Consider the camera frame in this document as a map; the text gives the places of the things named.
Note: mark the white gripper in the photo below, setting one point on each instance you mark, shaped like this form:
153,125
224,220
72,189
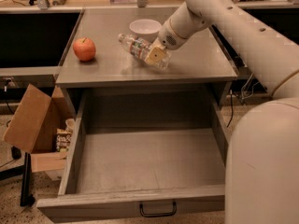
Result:
167,37

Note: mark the clear plastic water bottle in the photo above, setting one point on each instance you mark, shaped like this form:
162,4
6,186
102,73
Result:
138,47

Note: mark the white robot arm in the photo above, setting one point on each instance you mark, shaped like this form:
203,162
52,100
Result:
262,166

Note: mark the grey cabinet with counter top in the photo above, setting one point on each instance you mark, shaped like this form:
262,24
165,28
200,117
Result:
119,81

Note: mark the grey open top drawer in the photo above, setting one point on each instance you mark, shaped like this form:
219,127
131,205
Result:
119,160

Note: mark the white ceramic bowl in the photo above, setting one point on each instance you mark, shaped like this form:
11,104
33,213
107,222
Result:
145,28

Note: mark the red apple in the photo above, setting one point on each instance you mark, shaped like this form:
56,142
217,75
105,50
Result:
84,48

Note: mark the paper cup in box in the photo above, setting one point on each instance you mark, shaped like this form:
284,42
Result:
70,125

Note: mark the printed snack bag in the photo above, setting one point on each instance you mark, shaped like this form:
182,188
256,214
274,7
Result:
62,140

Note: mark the brown cardboard box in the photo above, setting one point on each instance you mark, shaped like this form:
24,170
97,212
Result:
35,125

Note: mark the black drawer handle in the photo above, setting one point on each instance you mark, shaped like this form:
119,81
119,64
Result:
159,209

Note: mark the black stand post left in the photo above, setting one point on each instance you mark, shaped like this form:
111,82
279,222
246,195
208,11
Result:
27,198

